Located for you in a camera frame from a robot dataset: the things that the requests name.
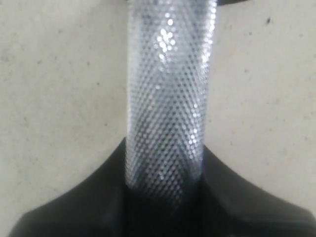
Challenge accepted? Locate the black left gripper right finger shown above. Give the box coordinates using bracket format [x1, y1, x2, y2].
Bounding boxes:
[198, 147, 316, 237]

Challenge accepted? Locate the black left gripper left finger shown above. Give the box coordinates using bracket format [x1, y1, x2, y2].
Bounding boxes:
[6, 137, 129, 237]

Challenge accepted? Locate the chrome dumbbell bar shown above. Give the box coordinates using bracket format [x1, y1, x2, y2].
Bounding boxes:
[124, 0, 218, 223]

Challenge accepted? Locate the black weight plate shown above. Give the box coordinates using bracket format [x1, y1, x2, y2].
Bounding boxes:
[217, 0, 247, 6]

